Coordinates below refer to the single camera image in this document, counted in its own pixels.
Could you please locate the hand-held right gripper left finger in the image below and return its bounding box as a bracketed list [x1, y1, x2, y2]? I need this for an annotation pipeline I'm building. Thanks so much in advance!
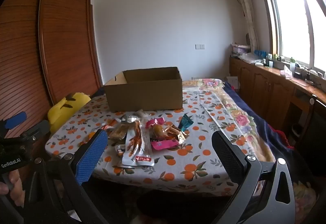
[23, 129, 109, 224]

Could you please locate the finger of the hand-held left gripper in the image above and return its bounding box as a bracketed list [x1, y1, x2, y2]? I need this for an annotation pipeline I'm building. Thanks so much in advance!
[19, 120, 51, 148]
[0, 111, 28, 138]

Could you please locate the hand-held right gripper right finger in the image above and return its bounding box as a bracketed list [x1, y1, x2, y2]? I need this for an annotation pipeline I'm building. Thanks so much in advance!
[211, 131, 296, 224]

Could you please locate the brown cardboard box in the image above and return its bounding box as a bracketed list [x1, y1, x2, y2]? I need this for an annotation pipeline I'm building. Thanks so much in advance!
[103, 67, 183, 113]

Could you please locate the person's left hand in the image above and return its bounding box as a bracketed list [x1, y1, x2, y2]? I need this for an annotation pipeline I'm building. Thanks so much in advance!
[0, 170, 25, 207]

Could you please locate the yellow plush pillow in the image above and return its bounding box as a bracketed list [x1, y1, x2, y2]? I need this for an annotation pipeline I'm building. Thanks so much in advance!
[47, 92, 91, 133]

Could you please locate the tan tofu snack packet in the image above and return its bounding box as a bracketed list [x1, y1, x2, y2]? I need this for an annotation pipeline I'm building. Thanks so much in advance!
[108, 123, 133, 141]

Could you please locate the floral blanket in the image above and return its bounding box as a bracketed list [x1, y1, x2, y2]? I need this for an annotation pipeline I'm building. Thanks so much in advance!
[182, 78, 279, 163]

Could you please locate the clear chicken feet packet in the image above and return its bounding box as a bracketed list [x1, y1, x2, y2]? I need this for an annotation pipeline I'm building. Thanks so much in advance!
[121, 120, 155, 168]

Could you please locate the dark blue blanket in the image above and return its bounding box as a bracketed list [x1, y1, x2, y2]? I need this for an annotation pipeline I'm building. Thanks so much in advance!
[221, 80, 317, 177]

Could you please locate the gold foil snack packet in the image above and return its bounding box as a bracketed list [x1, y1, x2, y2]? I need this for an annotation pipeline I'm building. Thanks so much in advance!
[177, 130, 189, 144]

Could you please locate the teal snack packet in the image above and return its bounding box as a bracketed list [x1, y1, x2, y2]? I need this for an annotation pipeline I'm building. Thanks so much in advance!
[177, 113, 194, 131]

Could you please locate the pink snack packet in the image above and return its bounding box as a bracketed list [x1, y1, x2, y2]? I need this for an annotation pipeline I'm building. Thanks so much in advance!
[150, 139, 180, 151]
[145, 117, 166, 128]

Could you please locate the clear drumstick snack packet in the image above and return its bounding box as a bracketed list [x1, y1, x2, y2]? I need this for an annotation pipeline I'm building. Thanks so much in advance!
[152, 124, 179, 141]

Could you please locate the wooden counter cabinet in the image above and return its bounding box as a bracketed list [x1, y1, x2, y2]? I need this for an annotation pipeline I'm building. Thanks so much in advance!
[229, 56, 326, 163]

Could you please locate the dark waste bin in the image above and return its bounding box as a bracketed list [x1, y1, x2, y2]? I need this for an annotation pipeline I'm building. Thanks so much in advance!
[291, 122, 306, 146]

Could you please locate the wooden slatted wardrobe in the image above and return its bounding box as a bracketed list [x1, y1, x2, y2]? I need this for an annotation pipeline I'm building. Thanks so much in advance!
[0, 0, 104, 184]

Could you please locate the wooden framed window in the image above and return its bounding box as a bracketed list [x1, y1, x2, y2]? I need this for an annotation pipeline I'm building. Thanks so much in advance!
[255, 0, 326, 79]

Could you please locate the patterned curtain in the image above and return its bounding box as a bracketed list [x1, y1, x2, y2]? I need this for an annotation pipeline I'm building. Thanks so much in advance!
[232, 0, 259, 53]

